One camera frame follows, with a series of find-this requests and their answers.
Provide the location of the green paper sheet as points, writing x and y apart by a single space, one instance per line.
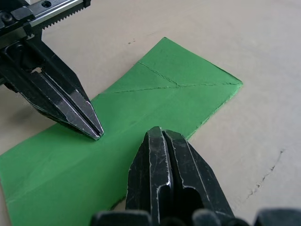
164 106

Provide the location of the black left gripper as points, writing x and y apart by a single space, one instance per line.
21 16

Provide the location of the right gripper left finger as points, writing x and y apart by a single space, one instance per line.
150 164

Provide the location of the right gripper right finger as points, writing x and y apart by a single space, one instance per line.
192 169

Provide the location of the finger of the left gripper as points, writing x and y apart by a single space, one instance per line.
35 94

